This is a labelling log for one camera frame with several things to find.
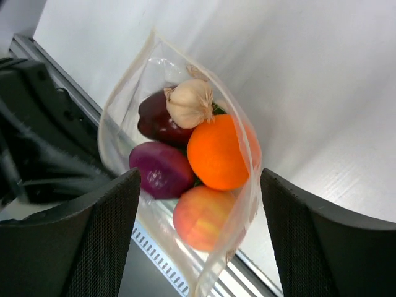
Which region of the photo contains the purple red onion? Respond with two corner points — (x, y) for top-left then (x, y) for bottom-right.
(129, 142), (195, 200)

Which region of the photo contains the grey slotted cable duct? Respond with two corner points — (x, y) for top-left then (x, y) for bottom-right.
(131, 222), (189, 296)

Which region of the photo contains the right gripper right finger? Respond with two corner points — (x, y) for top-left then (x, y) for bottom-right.
(260, 169), (395, 296)

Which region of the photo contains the clear zip top bag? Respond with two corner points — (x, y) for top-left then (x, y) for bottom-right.
(98, 32), (262, 296)

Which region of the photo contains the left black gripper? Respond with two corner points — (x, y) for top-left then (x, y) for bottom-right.
(1, 58), (116, 204)

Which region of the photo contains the red apple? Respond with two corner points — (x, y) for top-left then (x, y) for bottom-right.
(137, 90), (193, 149)

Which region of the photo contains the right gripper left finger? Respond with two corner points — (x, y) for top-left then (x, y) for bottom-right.
(1, 170), (140, 296)

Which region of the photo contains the peach fruit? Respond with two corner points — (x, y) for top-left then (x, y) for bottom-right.
(173, 185), (237, 253)

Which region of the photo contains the orange fruit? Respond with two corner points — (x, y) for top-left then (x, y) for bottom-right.
(187, 114), (250, 191)

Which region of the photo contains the small garlic bulb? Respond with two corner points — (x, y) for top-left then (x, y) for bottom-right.
(163, 79), (213, 129)

